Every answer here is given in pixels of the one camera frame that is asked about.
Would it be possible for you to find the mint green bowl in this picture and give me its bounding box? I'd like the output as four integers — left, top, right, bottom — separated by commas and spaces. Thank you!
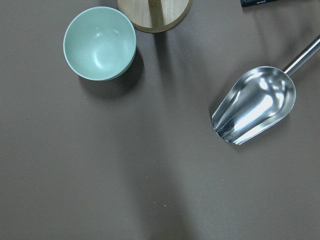
63, 6, 137, 81

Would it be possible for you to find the steel scoop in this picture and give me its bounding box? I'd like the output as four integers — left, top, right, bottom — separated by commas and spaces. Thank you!
211, 37, 320, 145

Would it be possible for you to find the wooden mug tree stand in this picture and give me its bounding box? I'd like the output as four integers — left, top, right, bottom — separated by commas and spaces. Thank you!
117, 0, 193, 33

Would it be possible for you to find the black framed box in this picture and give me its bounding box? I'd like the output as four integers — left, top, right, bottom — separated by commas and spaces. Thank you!
240, 0, 278, 8

